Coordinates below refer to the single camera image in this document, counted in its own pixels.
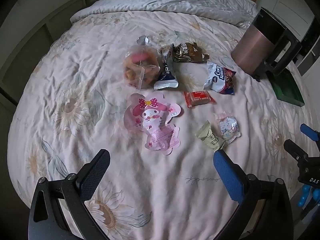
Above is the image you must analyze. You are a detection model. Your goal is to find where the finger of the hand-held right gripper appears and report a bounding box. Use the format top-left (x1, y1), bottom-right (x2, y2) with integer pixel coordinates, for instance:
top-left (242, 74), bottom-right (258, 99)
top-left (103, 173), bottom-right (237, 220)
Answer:
top-left (283, 139), bottom-right (309, 164)
top-left (300, 123), bottom-right (320, 143)

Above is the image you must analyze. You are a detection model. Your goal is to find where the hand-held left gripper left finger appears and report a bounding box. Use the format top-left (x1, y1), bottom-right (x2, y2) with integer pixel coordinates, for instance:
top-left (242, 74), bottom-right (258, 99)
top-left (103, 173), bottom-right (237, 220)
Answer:
top-left (28, 149), bottom-right (111, 240)

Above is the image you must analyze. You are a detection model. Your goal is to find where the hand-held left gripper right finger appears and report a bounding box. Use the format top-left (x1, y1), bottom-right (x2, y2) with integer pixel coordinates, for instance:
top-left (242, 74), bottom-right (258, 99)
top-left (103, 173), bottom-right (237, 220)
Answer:
top-left (213, 150), bottom-right (294, 240)

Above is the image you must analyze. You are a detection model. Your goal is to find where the green tray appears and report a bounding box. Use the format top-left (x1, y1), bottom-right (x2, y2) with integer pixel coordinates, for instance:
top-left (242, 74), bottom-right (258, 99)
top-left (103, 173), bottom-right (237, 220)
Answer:
top-left (265, 70), bottom-right (305, 107)

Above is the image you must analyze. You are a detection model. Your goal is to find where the pink character pouch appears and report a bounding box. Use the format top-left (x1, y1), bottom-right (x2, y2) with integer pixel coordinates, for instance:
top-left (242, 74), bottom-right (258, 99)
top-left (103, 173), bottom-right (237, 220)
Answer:
top-left (124, 93), bottom-right (183, 155)

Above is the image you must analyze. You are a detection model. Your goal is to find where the small red snack packet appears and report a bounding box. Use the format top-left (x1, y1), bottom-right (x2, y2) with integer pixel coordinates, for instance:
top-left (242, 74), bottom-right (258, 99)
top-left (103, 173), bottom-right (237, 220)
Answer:
top-left (184, 90), bottom-right (216, 109)

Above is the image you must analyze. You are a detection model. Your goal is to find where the white blue wafer packet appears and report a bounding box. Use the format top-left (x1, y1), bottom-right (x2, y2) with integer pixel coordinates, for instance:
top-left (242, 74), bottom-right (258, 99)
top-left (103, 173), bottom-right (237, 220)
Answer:
top-left (204, 61), bottom-right (237, 95)

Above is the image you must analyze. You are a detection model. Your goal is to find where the navy white snack packet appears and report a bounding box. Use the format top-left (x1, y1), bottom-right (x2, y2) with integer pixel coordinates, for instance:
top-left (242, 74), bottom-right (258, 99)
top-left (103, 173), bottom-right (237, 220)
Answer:
top-left (153, 45), bottom-right (179, 90)

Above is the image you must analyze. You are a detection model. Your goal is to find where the clear bag of snacks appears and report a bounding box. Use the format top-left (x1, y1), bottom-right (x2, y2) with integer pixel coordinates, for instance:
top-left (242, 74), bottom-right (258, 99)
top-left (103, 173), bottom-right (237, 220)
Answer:
top-left (122, 35), bottom-right (160, 90)

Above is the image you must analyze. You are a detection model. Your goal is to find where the beige green snack packet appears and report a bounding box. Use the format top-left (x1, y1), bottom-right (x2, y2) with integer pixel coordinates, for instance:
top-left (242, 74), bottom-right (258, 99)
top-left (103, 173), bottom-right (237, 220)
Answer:
top-left (195, 120), bottom-right (226, 152)

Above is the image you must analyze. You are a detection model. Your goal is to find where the small clear character packet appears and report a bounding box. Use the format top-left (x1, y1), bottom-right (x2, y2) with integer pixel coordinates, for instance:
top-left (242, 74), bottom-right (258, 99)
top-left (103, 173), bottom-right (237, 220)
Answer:
top-left (214, 113), bottom-right (242, 140)

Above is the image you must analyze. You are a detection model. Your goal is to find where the floral duvet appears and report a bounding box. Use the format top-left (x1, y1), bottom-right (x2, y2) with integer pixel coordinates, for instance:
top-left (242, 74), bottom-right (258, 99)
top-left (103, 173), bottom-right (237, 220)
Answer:
top-left (7, 10), bottom-right (320, 240)

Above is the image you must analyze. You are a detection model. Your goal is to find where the white cupboard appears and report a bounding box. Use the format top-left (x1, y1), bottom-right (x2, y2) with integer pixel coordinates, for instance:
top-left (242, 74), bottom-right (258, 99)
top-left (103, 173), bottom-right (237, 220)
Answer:
top-left (275, 0), bottom-right (320, 75)

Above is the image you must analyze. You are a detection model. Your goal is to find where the brown snack packet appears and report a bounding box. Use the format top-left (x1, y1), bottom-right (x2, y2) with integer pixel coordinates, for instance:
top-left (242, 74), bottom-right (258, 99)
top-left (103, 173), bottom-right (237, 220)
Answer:
top-left (160, 42), bottom-right (210, 64)

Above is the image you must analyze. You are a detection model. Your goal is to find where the white wall cabinet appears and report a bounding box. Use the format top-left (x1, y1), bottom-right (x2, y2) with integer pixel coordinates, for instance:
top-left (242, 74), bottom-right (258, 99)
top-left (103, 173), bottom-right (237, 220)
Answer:
top-left (0, 0), bottom-right (90, 100)

